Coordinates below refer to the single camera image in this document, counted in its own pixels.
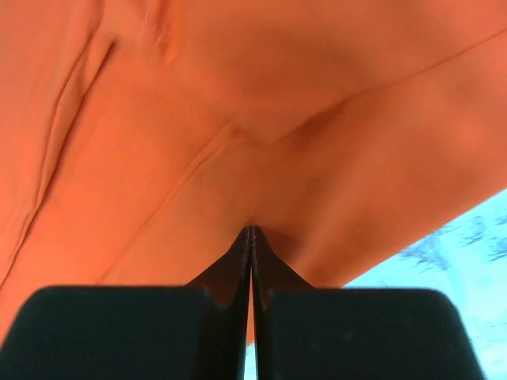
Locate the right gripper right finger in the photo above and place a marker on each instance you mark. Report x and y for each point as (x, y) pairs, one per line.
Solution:
(304, 332)

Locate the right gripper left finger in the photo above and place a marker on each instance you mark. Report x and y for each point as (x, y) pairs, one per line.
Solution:
(195, 331)

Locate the orange t shirt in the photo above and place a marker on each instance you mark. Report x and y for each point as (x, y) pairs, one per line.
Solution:
(139, 137)

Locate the floral patterned table mat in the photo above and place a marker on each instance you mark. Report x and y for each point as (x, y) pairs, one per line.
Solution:
(465, 260)

